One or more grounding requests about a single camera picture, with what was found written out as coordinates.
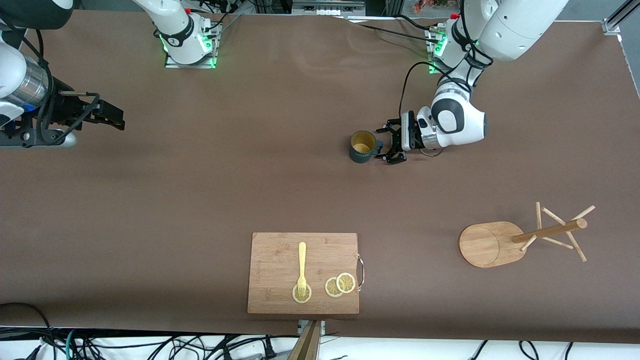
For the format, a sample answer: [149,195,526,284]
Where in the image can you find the teal mug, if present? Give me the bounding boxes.
[349,130,385,164]

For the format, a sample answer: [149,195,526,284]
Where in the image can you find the wooden mug rack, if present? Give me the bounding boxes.
[459,202,597,268]

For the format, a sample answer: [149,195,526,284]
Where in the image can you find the yellow plastic fork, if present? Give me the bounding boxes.
[297,242,308,297]

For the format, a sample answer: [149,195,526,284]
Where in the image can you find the wooden cutting board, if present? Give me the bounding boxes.
[247,232,360,315]

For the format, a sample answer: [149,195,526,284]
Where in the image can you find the wooden beam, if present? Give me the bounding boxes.
[287,320,322,360]

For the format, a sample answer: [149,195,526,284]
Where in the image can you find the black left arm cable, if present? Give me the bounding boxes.
[398,0,496,159]

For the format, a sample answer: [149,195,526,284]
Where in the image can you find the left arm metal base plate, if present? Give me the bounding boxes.
[427,27,482,76]

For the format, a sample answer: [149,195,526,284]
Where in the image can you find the black table cable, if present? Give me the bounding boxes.
[350,14,443,45]

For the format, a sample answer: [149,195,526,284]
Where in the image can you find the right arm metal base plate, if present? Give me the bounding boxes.
[164,22,220,69]

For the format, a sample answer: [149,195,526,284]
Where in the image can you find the grey network switch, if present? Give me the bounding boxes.
[291,0,366,16]

